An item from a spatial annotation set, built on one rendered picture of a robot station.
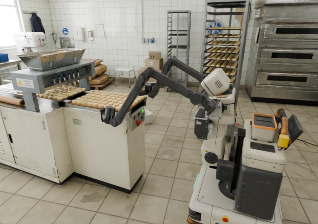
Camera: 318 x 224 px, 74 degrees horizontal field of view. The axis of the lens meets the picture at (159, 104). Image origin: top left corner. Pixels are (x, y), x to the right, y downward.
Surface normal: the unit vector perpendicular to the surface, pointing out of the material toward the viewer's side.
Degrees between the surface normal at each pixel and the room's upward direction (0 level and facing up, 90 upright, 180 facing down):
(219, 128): 90
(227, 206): 0
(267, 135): 92
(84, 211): 0
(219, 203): 0
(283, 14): 90
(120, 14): 90
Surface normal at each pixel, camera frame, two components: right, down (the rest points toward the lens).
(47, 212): 0.00, -0.93
